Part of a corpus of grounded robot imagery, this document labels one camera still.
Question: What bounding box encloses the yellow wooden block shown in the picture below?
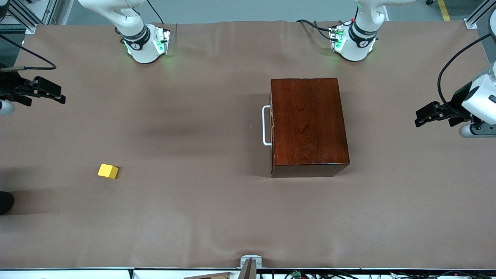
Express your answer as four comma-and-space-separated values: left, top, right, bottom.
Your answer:
97, 164, 119, 179

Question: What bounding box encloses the light wooden drawer white handle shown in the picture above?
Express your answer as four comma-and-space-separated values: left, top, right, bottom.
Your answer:
262, 81, 275, 174

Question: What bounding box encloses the dark wooden drawer cabinet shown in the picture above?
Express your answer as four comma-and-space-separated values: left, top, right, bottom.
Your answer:
270, 78, 350, 178

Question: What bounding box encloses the black round object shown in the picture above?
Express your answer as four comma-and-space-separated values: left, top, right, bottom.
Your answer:
0, 191, 14, 215

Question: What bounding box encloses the metal left base connector plate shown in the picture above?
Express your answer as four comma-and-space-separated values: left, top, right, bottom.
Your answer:
329, 25, 346, 53

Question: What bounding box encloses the metal base connector plate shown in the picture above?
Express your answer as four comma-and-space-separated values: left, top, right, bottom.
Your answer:
154, 25, 171, 55
329, 25, 346, 53

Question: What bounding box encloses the metal right base connector plate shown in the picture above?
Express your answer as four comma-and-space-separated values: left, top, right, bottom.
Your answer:
154, 25, 171, 55

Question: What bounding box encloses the brown table cloth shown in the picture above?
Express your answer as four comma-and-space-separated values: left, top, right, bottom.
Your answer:
0, 20, 496, 270

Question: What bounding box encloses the brown cardboard piece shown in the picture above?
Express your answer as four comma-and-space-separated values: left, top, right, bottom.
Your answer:
183, 272, 233, 279

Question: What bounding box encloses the aluminium frame profile with bracket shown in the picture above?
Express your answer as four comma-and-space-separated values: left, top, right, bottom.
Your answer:
465, 0, 496, 30

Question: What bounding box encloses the black base cable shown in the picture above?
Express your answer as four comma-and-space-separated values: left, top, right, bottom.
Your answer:
296, 19, 331, 31
145, 0, 164, 24
308, 22, 333, 41

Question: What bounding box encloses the grey metal table bracket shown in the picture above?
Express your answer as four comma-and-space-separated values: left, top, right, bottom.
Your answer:
240, 255, 262, 279

